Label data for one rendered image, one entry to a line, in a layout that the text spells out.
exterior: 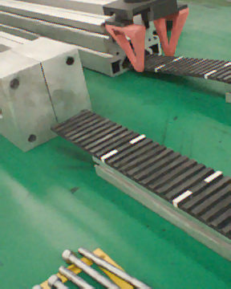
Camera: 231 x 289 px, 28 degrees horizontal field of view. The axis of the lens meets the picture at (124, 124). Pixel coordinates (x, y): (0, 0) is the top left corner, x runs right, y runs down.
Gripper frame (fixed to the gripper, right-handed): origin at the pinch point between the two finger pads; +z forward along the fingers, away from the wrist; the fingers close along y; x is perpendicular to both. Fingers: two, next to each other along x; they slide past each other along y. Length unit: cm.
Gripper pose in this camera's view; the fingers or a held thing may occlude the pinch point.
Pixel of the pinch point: (154, 59)
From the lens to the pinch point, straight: 68.9
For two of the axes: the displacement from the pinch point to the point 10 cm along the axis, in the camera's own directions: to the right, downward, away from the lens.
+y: -7.9, 4.1, -4.6
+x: 5.9, 2.8, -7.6
